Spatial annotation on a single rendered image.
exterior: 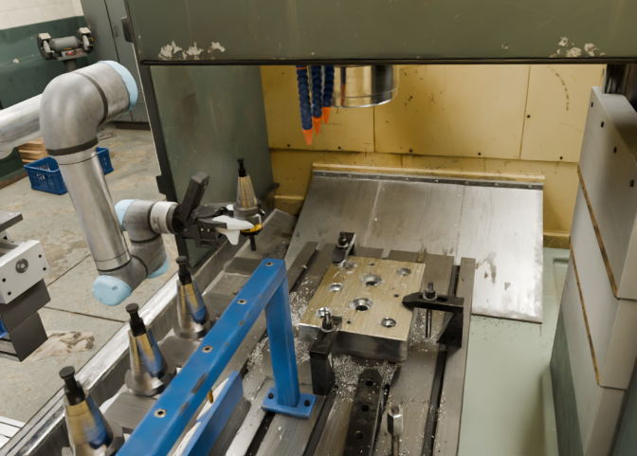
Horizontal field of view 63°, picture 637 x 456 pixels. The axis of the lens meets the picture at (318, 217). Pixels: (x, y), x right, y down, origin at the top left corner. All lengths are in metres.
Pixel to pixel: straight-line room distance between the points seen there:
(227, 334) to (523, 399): 0.97
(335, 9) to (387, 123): 1.45
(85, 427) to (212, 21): 0.47
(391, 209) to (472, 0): 1.49
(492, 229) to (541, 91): 0.50
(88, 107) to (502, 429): 1.18
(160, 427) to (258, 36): 0.46
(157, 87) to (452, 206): 1.12
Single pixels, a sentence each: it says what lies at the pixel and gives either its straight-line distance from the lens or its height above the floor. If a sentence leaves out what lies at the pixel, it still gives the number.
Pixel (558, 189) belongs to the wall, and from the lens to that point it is 2.11.
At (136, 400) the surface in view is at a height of 1.22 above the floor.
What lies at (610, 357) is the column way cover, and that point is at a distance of 0.90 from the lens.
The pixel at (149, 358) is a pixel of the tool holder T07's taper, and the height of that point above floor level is 1.26.
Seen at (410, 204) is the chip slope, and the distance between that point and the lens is 2.03.
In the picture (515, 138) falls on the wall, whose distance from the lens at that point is 2.03.
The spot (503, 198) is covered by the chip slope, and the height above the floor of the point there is 0.83.
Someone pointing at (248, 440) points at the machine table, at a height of 0.90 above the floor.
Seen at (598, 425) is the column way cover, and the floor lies 0.98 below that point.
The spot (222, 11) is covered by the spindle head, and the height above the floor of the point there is 1.63.
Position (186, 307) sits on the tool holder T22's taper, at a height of 1.26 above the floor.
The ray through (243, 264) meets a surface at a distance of 0.91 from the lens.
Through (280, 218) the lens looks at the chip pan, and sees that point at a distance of 2.28.
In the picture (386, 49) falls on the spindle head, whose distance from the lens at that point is 0.61.
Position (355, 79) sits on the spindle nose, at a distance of 0.89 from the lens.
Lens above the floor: 1.69
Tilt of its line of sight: 27 degrees down
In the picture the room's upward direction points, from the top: 4 degrees counter-clockwise
